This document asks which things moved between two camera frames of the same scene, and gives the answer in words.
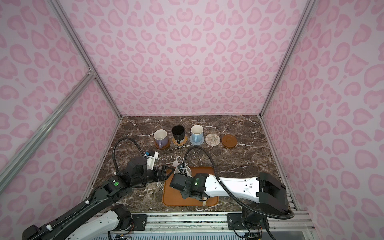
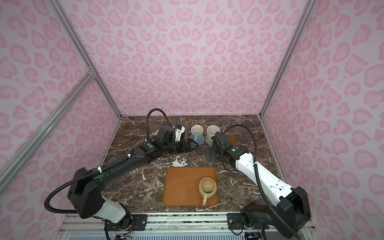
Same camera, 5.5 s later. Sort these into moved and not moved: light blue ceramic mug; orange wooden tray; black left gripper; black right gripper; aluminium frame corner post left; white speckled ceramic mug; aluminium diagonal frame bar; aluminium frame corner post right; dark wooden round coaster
Moved: black right gripper; black left gripper; white speckled ceramic mug
Not moved: aluminium frame corner post left; light blue ceramic mug; dark wooden round coaster; aluminium diagonal frame bar; aluminium frame corner post right; orange wooden tray
